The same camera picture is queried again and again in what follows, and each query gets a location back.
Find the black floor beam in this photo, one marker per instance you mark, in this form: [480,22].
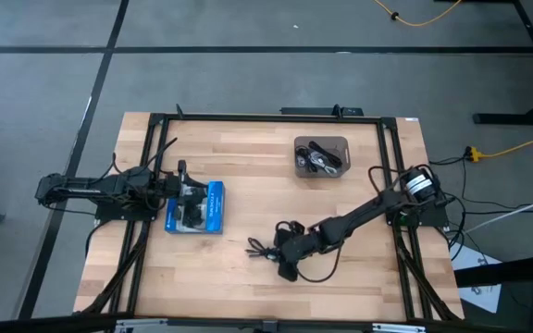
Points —
[502,273]

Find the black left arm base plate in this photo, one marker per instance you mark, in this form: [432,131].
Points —
[118,214]

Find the black bar behind table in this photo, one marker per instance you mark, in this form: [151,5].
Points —
[303,111]

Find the black neighbouring table frame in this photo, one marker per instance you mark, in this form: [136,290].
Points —
[516,119]

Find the clear plastic bin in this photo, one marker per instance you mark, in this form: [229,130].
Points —
[303,174]

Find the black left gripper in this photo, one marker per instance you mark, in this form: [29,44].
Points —
[191,190]

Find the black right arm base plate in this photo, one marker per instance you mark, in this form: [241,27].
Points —
[428,218]

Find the blue retail box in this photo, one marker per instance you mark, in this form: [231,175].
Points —
[215,203]

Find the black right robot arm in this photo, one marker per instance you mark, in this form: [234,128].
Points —
[363,213]

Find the silver rig bracket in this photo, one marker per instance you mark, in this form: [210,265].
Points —
[141,324]
[398,329]

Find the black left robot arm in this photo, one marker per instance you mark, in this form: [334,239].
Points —
[86,189]

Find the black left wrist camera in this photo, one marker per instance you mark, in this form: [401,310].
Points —
[182,167]

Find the black aluminium table frame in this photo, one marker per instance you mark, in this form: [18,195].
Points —
[271,118]

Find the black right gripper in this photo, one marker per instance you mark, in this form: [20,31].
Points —
[296,247]

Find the white paper sheet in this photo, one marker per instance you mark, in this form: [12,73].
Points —
[484,296]

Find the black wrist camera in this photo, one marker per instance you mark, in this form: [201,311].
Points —
[182,167]
[287,273]

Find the black overhead rig beam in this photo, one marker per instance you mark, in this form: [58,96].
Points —
[40,324]

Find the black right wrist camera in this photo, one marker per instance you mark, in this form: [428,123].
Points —
[287,273]

